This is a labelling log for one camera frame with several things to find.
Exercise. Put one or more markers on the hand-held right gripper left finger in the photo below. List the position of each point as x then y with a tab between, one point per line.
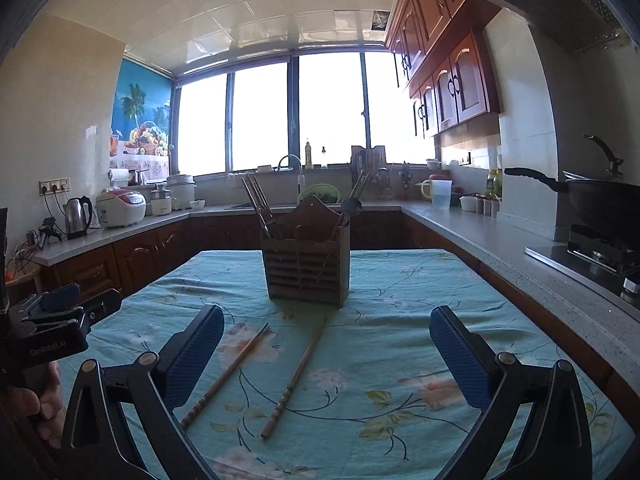
195	355

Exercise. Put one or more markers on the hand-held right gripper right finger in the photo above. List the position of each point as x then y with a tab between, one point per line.
460	355

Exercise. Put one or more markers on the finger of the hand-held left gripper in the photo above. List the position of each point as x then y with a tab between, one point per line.
102	302
60	297

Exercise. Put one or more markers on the wooden utensil holder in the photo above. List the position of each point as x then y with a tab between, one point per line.
305	275

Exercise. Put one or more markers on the dark round utensil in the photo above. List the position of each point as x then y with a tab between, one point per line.
350	206

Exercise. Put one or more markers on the person's left hand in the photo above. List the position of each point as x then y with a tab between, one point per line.
35	405

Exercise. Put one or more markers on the wooden stool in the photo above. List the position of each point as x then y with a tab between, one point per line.
22	282

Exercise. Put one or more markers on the teal floral tablecloth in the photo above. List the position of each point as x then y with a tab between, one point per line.
390	320

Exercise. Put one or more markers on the steel electric kettle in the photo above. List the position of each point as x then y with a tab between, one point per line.
77	217

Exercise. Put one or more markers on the white red rice cooker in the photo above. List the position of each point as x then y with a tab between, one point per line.
120	207

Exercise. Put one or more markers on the small white kitchen appliance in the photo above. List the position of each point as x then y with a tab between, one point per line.
161	202

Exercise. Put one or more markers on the paper towel roll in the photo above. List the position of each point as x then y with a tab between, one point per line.
119	178

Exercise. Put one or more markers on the steel pot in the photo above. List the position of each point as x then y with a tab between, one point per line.
139	177

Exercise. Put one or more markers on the white electric cooking pot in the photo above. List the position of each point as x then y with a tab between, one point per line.
180	191

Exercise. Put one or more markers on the spice jar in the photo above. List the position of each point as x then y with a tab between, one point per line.
480	205
487	206
495	207

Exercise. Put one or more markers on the gas stove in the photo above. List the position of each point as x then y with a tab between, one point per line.
595	260

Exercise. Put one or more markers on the yellow cooking oil bottle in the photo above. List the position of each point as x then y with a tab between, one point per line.
494	182

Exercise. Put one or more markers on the red bowl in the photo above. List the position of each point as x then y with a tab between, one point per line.
440	177

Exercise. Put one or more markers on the knife and scissors holder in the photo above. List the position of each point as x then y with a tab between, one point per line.
406	180

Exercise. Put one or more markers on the small white bowl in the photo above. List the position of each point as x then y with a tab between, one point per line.
435	164

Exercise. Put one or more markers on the sink faucet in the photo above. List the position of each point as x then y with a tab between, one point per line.
301	180

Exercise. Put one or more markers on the black wok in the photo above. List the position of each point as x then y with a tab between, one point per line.
600	205

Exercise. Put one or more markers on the green colander with vegetables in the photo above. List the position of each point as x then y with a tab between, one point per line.
327	192

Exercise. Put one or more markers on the dish drying rack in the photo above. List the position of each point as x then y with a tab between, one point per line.
372	160

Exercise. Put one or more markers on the kitchen window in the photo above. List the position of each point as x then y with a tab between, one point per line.
260	115

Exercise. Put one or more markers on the dark pan lid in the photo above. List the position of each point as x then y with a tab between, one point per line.
607	155

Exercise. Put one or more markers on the wooden upper cabinets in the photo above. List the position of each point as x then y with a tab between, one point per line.
450	80

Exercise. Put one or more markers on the wall power outlet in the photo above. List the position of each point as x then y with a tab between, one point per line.
54	186

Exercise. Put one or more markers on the tropical fruit wall poster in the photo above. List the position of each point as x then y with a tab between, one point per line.
140	100

